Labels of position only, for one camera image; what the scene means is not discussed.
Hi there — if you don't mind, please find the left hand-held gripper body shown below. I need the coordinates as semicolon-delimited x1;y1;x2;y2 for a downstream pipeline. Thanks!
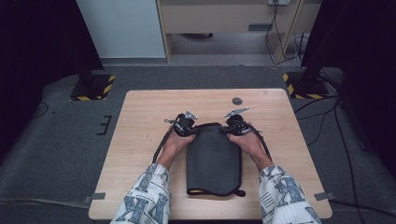
163;110;199;137

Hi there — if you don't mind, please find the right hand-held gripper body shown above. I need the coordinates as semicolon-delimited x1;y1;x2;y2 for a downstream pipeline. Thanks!
223;106;260;137

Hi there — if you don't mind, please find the grey and yellow cloth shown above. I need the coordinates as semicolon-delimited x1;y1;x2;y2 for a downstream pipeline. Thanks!
185;121;247;198

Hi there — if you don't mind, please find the person's left hand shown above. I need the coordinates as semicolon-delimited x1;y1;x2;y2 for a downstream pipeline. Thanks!
158;125;197;161

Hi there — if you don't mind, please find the person's right hand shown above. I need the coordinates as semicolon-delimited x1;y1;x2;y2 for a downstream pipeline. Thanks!
227;122;271;166

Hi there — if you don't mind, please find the black stand with striped base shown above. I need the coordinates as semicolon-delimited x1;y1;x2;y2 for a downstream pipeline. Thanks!
282;66;330;100
69;69;117;102

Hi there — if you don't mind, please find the light wooden cabinet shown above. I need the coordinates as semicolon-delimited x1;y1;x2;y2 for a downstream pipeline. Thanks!
155;0;323;64

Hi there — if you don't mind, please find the grey tape piece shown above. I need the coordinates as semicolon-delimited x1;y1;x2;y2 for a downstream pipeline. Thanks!
83;192;106;204
313;191;337;202

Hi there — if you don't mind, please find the white panel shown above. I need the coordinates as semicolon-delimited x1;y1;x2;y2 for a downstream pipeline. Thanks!
76;0;167;60

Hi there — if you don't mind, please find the black curtain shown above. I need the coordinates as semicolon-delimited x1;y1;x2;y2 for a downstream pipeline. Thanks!
0;0;105;158
300;0;396;172

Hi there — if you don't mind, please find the left hand-held gripper cable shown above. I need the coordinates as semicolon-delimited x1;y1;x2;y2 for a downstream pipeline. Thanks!
151;125;176;164

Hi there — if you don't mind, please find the hand-held gripper cable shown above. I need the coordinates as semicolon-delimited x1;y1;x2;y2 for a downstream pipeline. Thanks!
252;126;273;161
151;125;176;164

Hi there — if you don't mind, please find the right hand-held gripper cable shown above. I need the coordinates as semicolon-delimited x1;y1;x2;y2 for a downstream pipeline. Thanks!
252;126;273;161

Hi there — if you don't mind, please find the black cable from power strip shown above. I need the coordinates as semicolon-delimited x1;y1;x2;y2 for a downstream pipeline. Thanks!
264;2;303;66

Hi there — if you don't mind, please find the white cable bundle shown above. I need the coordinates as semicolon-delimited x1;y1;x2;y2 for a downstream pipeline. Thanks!
291;33;310;68

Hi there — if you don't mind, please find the long black floor cable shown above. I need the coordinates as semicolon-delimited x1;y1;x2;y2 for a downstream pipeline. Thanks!
332;102;367;224

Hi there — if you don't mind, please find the thin black floor cable loop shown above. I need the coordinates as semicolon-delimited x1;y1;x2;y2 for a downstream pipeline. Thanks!
31;102;50;120

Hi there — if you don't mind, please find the thick black floor cable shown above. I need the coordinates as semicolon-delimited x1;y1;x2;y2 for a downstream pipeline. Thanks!
329;199;396;218

